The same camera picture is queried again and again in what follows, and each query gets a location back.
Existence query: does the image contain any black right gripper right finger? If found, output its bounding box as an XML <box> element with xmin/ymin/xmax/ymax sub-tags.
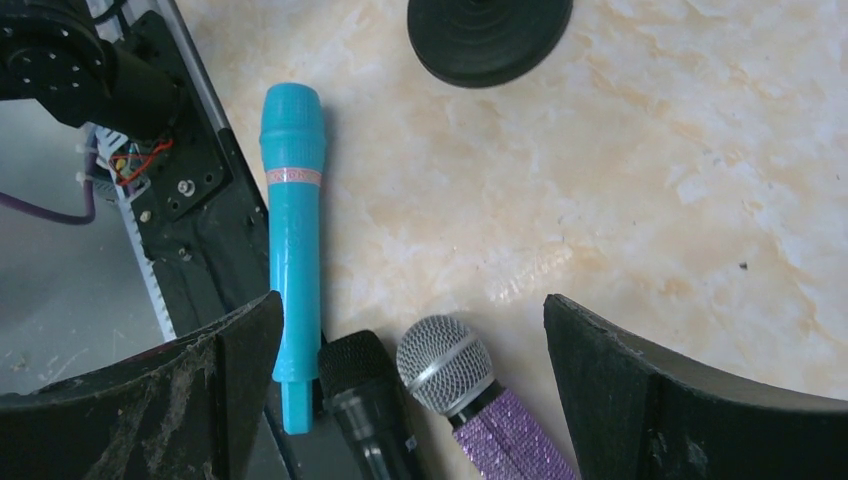
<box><xmin>544</xmin><ymin>294</ymin><xmax>847</xmax><ymax>479</ymax></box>

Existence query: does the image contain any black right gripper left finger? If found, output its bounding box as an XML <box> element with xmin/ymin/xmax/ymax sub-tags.
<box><xmin>1</xmin><ymin>292</ymin><xmax>283</xmax><ymax>479</ymax></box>

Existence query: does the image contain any black microphone orange end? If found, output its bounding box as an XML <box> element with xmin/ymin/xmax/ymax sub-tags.
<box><xmin>317</xmin><ymin>330</ymin><xmax>429</xmax><ymax>479</ymax></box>

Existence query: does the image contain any purple glitter microphone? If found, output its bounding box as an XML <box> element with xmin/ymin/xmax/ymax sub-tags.
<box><xmin>396</xmin><ymin>315</ymin><xmax>577</xmax><ymax>479</ymax></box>

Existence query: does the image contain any black round-base mic stand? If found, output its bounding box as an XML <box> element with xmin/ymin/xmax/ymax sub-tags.
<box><xmin>406</xmin><ymin>0</ymin><xmax>574</xmax><ymax>89</ymax></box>

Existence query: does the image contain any teal toy microphone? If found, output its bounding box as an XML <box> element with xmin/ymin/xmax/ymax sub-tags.
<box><xmin>260</xmin><ymin>83</ymin><xmax>326</xmax><ymax>435</ymax></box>

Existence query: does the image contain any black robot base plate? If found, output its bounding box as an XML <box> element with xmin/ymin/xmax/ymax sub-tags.
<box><xmin>130</xmin><ymin>1</ymin><xmax>269</xmax><ymax>336</ymax></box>

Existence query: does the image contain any white cable duct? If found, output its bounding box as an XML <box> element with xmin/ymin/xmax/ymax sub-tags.
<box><xmin>92</xmin><ymin>125</ymin><xmax>177</xmax><ymax>342</ymax></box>

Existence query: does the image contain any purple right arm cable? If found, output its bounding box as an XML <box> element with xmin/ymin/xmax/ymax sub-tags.
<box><xmin>0</xmin><ymin>129</ymin><xmax>101</xmax><ymax>227</ymax></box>

